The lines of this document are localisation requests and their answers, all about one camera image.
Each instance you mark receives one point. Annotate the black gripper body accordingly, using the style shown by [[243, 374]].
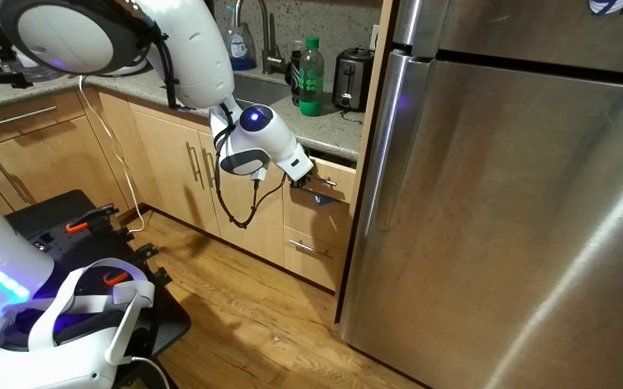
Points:
[[308, 176]]

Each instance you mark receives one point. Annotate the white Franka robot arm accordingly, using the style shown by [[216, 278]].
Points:
[[189, 51]]

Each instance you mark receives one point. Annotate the tall wooden drawer front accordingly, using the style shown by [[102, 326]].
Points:
[[312, 272]]

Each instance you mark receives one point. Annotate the green soda bottle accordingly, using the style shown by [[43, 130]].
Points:
[[312, 78]]

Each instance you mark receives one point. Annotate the stainless steel sink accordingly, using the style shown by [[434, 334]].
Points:
[[260, 89]]

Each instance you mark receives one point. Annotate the black silver toaster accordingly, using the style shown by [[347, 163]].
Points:
[[351, 78]]

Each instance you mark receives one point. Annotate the chrome kitchen faucet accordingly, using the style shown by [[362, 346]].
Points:
[[271, 62]]

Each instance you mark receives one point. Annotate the blue dish soap bottle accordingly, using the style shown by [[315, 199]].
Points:
[[237, 51]]

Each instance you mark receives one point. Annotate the stainless steel refrigerator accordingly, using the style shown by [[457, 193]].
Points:
[[507, 201]]

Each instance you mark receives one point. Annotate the black orange bar clamp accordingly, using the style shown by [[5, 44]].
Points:
[[75, 226], [116, 278]]

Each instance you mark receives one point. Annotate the large wooden cabinet door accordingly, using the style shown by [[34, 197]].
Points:
[[43, 165]]

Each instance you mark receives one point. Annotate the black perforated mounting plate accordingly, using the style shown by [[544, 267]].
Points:
[[43, 216]]

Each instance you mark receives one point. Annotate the white VR headset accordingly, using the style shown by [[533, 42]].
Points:
[[58, 360]]

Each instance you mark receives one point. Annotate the blue white fridge magnet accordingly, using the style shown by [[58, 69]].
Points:
[[611, 5]]

